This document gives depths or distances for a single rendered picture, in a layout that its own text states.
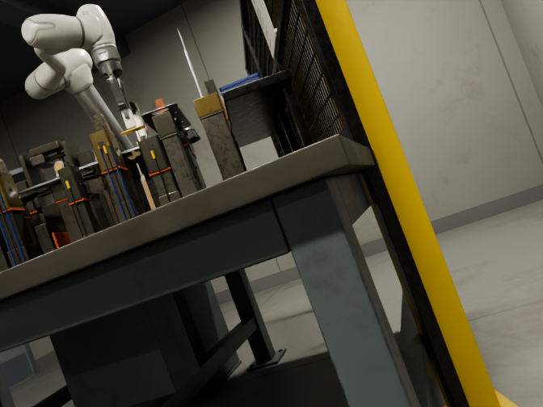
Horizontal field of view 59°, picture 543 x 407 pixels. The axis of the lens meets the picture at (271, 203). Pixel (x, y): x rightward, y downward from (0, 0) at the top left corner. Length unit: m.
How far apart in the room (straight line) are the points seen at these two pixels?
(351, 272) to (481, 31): 3.93
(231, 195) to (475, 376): 0.84
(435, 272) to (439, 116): 3.20
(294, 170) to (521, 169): 3.86
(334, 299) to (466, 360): 0.66
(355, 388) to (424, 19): 3.99
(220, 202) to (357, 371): 0.29
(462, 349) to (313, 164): 0.77
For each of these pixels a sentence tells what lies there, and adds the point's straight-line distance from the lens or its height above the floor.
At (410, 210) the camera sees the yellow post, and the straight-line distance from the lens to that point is 1.18.
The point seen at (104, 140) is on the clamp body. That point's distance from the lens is 1.49.
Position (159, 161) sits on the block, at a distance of 1.46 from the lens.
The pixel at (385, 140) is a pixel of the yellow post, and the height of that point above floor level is 0.71.
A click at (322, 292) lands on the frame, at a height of 0.52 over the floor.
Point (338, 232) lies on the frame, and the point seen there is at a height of 0.58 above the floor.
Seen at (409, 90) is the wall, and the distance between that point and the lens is 4.35.
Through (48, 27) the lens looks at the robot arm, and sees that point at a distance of 1.73.
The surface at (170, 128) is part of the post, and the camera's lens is 1.29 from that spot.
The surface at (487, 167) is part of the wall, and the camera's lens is 4.35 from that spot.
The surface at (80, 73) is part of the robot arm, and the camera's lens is 2.36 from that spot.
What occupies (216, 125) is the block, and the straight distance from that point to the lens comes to 1.52.
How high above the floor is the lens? 0.63
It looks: 1 degrees up
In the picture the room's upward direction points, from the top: 20 degrees counter-clockwise
